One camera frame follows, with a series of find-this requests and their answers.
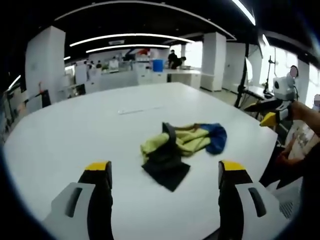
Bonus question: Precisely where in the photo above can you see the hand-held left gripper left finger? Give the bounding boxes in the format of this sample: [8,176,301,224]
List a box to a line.
[41,161,115,240]

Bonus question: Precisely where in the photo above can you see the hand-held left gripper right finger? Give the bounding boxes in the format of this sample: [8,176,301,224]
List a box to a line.
[217,159,293,240]

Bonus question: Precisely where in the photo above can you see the yellow blue black garment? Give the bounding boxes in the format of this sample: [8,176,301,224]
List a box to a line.
[139,121,228,193]

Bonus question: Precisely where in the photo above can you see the black clamp stand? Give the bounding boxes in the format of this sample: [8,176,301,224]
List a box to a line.
[263,55,278,97]

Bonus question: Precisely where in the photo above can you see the black tripod stand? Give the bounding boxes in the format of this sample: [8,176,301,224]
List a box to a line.
[234,42,251,109]

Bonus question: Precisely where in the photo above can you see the grey mesh chair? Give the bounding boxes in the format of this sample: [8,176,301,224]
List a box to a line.
[268,178,310,222]

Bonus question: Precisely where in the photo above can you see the person's dark trousers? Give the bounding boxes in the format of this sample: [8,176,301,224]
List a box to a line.
[259,136,320,190]

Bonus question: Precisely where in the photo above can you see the blue barrel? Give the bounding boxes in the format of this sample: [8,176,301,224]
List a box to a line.
[152,58,165,73]

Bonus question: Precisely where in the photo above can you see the white counter cabinets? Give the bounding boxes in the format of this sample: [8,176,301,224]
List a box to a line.
[84,66,202,93]

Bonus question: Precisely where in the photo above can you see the black and red stand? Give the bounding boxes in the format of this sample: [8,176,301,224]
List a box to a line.
[36,81,53,107]

